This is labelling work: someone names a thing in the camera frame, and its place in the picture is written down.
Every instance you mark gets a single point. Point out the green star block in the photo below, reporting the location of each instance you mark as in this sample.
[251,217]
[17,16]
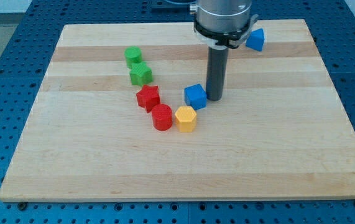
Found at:
[140,74]

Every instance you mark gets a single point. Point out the blue perforated metal table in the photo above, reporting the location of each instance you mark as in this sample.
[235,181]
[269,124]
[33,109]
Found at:
[28,53]

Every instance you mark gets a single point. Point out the green cylinder block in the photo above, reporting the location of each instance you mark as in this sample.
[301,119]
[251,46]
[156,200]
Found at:
[132,54]

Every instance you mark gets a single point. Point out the blue triangular prism block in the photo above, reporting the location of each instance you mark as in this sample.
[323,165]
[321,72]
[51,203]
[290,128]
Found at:
[256,40]

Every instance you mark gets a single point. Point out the black and white mounting clamp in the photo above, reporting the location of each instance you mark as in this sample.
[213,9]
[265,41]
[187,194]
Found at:
[223,40]

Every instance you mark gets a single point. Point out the red cylinder block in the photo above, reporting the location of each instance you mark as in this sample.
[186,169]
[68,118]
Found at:
[162,117]

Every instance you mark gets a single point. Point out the yellow hexagon block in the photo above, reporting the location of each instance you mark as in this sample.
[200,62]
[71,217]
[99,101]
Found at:
[185,119]

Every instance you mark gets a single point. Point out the blue cube block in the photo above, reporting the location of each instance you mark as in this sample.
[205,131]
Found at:
[195,96]

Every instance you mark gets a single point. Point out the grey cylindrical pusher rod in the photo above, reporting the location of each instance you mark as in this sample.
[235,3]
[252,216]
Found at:
[216,70]

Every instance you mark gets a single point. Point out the red star block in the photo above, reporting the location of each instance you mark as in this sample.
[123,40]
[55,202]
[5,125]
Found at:
[148,97]

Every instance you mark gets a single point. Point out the light wooden board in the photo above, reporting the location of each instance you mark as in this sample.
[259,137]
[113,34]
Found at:
[280,131]

